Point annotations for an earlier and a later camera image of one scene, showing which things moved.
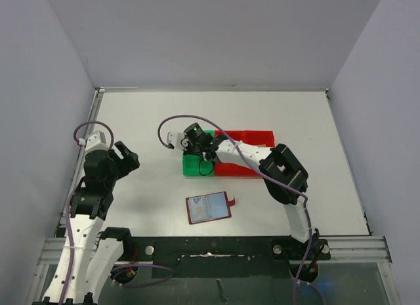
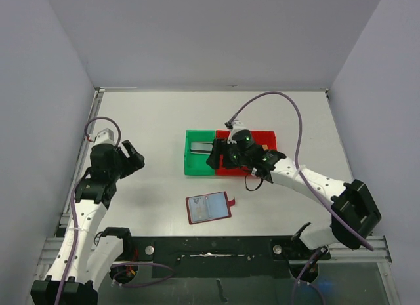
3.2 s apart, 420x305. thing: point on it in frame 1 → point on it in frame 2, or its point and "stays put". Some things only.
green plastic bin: [196, 164] stays put
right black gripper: [188, 143] → [221, 153]
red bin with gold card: [260, 138] stays put
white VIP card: [199, 208] stays put
